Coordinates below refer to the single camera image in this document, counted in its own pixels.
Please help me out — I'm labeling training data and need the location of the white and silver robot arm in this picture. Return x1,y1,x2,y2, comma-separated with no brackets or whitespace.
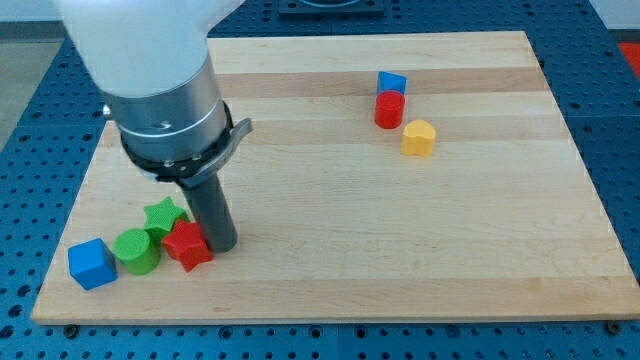
55,0,251,186

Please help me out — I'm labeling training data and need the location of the yellow heart block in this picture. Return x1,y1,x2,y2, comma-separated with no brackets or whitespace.
400,119,437,157

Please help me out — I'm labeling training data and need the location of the red star block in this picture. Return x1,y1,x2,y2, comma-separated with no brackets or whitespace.
161,220,214,272

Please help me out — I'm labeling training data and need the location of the green star block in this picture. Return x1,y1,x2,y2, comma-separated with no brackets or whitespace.
143,197,189,245

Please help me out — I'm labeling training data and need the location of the wooden board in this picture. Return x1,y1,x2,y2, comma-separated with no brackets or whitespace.
31,31,639,325

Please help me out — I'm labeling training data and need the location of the red cylinder block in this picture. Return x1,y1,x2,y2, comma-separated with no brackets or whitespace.
374,90,405,129

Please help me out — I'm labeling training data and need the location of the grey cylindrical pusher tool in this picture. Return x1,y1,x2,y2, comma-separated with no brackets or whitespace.
180,175,238,253

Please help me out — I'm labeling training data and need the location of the blue triangle block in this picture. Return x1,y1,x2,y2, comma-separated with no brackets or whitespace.
376,71,407,94

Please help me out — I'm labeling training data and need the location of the green cylinder block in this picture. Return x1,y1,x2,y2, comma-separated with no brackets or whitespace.
113,228,160,275

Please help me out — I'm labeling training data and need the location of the blue cube block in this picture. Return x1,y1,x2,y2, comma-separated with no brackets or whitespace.
67,238,118,290

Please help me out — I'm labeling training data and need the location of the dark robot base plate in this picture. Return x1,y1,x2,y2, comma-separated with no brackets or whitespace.
278,0,385,17

